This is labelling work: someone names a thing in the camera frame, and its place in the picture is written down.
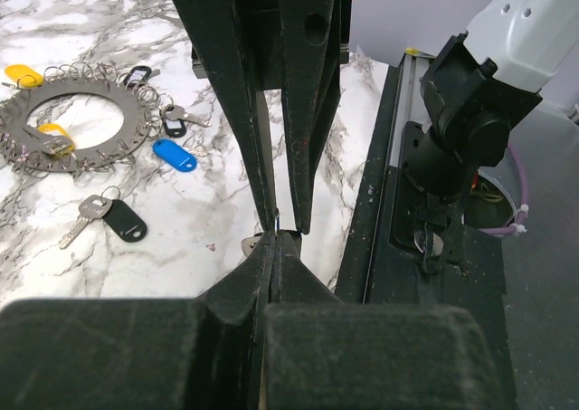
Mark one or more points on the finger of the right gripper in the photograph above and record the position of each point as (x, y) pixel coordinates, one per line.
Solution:
(314, 36)
(215, 30)

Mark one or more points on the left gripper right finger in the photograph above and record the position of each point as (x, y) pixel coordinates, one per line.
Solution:
(322, 353)

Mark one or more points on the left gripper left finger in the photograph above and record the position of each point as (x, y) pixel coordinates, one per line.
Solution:
(200, 353)

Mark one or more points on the round metal keyring disc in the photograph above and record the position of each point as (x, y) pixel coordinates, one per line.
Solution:
(108, 122)

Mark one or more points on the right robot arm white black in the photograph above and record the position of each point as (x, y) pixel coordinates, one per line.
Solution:
(480, 86)

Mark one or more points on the black clear tag with key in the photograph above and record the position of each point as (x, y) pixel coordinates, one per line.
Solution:
(175, 118)

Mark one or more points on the blue key tag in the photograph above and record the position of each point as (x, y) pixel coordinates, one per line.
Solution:
(174, 155)

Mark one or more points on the silver key black tag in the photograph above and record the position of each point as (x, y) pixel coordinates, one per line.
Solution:
(114, 212)

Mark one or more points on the yellow key tag upper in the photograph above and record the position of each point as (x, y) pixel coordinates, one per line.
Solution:
(23, 76)

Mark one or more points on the yellow key tag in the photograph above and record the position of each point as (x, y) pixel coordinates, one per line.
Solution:
(23, 76)
(56, 139)

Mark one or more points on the yellow key tag inner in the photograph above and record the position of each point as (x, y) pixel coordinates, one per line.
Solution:
(56, 139)

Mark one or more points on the black mounting base rail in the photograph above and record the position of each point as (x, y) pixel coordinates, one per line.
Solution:
(399, 249)

